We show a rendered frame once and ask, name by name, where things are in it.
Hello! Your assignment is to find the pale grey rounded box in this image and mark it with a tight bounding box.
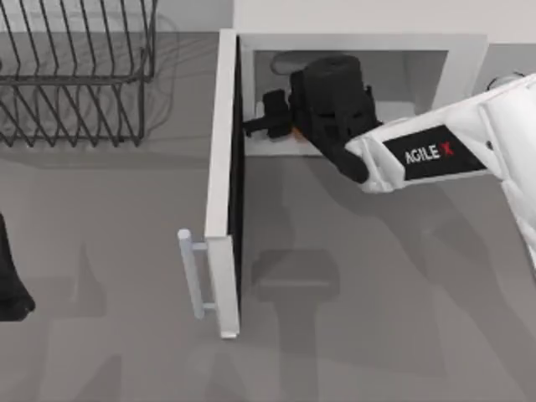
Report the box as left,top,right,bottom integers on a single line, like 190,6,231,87
271,51,312,76

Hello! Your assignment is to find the white cabinet door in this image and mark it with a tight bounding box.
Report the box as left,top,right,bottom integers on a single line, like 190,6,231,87
203,28,245,340

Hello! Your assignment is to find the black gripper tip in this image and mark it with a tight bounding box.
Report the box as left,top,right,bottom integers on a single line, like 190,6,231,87
0,212,37,324

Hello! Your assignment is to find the dark wire dish rack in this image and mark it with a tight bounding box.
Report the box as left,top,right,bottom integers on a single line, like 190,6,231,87
0,0,160,148

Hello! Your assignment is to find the pale grey door handle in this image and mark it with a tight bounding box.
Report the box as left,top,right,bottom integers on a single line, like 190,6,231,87
177,228,219,322

